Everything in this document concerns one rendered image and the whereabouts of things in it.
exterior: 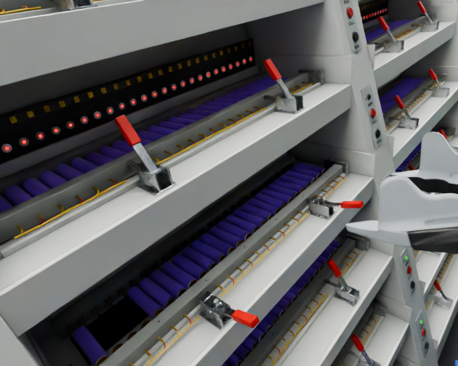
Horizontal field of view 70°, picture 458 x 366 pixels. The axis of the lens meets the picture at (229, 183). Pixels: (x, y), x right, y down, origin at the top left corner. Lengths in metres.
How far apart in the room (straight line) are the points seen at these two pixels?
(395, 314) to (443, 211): 0.66
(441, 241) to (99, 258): 0.29
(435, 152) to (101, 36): 0.34
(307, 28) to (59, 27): 0.47
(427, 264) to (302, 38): 0.71
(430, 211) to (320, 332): 0.41
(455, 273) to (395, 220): 1.07
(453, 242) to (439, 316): 0.94
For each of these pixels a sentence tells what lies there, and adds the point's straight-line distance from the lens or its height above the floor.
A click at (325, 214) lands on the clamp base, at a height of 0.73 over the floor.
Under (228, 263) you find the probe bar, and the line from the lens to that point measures 0.49.
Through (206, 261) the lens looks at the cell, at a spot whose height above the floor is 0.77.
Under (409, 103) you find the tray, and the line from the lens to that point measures 1.11.
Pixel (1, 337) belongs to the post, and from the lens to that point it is 0.34.
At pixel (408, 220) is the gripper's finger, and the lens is 0.30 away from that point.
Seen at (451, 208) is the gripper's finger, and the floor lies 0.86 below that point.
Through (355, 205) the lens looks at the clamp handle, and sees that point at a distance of 0.56.
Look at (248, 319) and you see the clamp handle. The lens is 0.40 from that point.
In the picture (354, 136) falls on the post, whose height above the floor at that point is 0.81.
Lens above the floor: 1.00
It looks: 17 degrees down
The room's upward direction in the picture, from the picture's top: 21 degrees counter-clockwise
